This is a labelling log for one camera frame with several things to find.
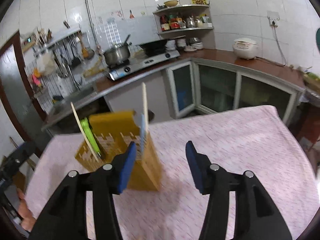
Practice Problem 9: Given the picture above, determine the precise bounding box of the black wok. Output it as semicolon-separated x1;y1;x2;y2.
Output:
139;39;168;57

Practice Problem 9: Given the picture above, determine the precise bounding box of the wall utensil rack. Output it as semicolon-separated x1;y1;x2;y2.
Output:
21;22;94;80

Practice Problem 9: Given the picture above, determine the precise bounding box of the dark brown door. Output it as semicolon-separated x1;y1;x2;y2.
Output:
1;31;51;157

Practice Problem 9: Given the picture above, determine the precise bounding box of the white rice cooker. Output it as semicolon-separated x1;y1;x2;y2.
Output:
233;38;259;60

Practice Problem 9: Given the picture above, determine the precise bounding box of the silver gas stove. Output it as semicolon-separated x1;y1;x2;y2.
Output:
107;50;180;81

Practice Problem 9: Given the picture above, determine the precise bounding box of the cream chopstick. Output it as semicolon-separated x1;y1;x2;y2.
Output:
71;102;99;161
142;82;149;134

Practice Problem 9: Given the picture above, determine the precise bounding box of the steel cooking pot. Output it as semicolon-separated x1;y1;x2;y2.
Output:
103;34;131;67

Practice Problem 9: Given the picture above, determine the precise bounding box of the left hand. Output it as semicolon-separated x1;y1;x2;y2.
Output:
17;188;36;232

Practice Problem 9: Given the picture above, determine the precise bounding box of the yellow perforated utensil holder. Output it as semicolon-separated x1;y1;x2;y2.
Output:
75;111;162;191

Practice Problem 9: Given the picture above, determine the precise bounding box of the green round cutting board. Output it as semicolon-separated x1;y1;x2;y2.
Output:
316;28;320;52

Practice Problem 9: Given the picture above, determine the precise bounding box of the corner wall shelf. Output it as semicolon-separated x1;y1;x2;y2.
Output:
153;3;216;49

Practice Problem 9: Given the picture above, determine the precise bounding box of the rice cooker power cable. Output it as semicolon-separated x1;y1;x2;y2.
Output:
254;24;287;67

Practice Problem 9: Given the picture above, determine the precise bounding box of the wall power socket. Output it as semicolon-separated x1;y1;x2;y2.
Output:
267;11;280;28

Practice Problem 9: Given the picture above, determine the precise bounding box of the steel sink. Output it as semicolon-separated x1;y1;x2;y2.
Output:
52;85;96;114

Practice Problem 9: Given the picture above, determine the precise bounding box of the gripper body black left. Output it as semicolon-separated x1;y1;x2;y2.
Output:
1;141;36;223

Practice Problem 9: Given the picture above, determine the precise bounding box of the floral pink tablecloth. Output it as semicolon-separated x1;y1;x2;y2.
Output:
27;106;319;239

